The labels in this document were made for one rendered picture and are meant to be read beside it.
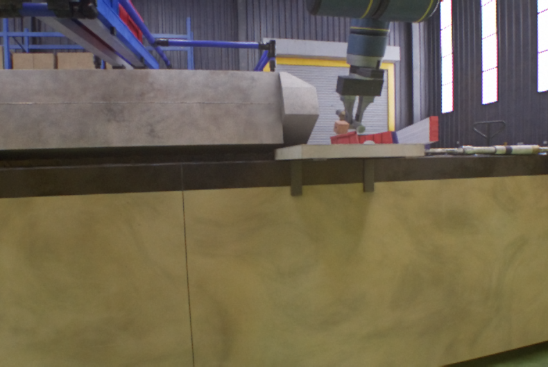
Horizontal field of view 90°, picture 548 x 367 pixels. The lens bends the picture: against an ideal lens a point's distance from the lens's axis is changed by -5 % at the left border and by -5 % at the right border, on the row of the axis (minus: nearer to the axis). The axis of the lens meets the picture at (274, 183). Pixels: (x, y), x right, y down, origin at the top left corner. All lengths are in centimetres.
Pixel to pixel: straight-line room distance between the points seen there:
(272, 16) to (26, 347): 1233
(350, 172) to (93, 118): 66
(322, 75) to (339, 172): 1151
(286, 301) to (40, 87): 82
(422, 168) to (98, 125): 87
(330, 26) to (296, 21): 140
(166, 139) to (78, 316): 49
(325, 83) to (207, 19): 508
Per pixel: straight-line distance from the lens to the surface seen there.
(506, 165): 116
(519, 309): 135
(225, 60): 1176
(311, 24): 1292
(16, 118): 89
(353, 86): 91
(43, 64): 1138
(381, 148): 66
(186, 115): 76
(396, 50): 1355
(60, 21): 102
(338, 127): 90
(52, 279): 88
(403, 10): 75
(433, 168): 96
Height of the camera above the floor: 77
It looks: 4 degrees down
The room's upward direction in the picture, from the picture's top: 2 degrees counter-clockwise
